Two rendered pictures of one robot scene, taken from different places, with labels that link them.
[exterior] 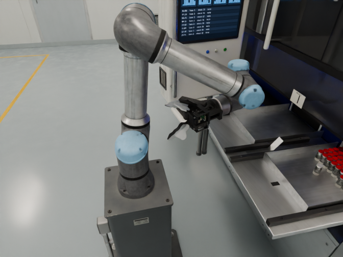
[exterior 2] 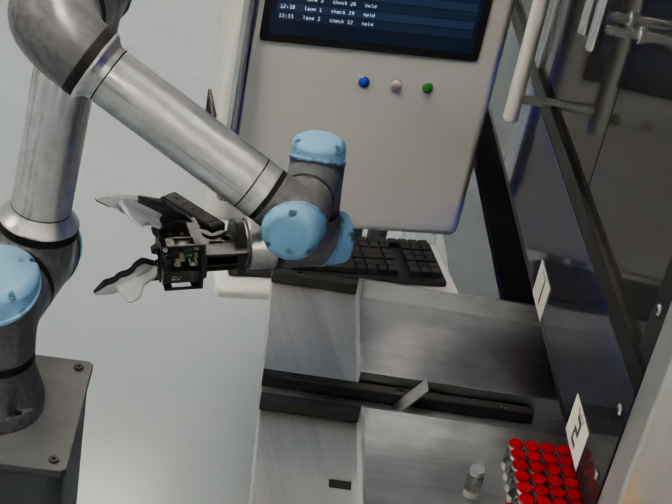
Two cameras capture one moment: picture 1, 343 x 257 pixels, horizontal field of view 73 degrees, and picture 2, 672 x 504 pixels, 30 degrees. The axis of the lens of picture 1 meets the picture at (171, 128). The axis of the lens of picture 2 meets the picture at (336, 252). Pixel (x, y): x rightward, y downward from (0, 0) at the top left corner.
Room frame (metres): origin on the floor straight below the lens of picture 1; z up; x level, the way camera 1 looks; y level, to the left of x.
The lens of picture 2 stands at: (-0.71, -0.45, 1.96)
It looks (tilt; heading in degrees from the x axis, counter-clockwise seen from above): 30 degrees down; 6
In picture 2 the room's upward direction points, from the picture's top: 11 degrees clockwise
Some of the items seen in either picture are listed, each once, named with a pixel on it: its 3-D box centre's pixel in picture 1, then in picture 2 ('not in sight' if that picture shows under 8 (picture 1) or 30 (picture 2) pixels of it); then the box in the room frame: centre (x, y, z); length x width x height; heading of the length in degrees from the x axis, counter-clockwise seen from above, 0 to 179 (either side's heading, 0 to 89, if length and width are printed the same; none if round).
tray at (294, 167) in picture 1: (323, 172); (486, 494); (0.61, -0.57, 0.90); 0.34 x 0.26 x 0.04; 102
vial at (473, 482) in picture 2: (317, 169); (474, 482); (0.62, -0.55, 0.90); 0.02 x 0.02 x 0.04
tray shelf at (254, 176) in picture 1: (278, 151); (423, 422); (0.76, -0.46, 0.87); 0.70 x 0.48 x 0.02; 12
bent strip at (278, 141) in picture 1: (264, 146); (375, 393); (0.75, -0.39, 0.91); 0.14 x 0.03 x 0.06; 101
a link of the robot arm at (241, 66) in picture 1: (238, 78); (313, 180); (0.78, -0.24, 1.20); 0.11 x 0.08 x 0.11; 3
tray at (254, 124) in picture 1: (273, 122); (465, 347); (0.94, -0.50, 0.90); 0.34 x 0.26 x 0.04; 102
